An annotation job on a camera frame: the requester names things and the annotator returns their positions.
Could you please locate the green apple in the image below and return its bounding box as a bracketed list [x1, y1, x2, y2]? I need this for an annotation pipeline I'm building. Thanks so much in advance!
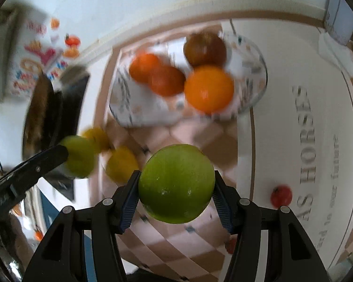
[138, 144, 215, 224]
[60, 136, 96, 178]

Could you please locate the red cherry tomato lower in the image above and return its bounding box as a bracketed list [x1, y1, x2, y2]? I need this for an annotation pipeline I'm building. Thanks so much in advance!
[225, 237, 237, 255]

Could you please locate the red cherry tomato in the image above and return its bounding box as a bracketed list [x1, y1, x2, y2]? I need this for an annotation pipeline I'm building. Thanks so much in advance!
[225, 237, 237, 255]
[270, 185, 293, 209]

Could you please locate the red cherry tomato upper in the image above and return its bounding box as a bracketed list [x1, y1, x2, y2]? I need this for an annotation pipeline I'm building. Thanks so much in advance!
[270, 185, 293, 209]

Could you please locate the black frying pan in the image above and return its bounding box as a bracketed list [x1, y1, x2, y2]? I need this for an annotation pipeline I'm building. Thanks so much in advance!
[22, 72, 61, 161]

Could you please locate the yellow lemon far left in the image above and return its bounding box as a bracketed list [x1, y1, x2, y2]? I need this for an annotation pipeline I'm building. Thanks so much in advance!
[82, 127, 111, 153]

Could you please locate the yellow lemon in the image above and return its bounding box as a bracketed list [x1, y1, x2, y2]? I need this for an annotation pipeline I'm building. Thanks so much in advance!
[82, 127, 111, 153]
[105, 146, 140, 184]

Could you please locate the checkered counter mat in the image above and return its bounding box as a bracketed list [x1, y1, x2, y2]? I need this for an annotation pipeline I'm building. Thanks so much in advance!
[93, 19, 353, 281]

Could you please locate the yellow lemon middle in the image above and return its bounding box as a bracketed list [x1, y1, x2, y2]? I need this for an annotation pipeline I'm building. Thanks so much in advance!
[105, 146, 140, 184]

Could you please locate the black gas stove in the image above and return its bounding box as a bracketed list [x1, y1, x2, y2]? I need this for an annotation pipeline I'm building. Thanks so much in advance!
[44, 66, 90, 201]

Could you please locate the floral oval plate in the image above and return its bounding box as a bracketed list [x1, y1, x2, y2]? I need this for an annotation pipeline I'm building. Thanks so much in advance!
[109, 31, 269, 127]

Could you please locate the bright orange with stem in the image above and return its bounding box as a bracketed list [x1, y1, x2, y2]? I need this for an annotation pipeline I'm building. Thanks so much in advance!
[129, 53, 163, 83]

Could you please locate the dark reddish orange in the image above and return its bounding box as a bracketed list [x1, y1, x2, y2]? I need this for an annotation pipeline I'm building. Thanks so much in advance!
[148, 66, 185, 97]

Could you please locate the large bright orange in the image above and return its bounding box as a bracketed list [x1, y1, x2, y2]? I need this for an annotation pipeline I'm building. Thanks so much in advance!
[184, 66, 235, 115]

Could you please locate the white folded tissue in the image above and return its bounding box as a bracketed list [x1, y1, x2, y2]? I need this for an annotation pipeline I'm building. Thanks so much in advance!
[318, 32, 353, 78]

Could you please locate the dark red-green apple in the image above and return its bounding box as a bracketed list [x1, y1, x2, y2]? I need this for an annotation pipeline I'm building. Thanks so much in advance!
[184, 32, 227, 68]

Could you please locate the colourful wall sticker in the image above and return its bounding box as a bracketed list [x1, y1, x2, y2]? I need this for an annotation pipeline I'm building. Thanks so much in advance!
[6, 8, 81, 98]

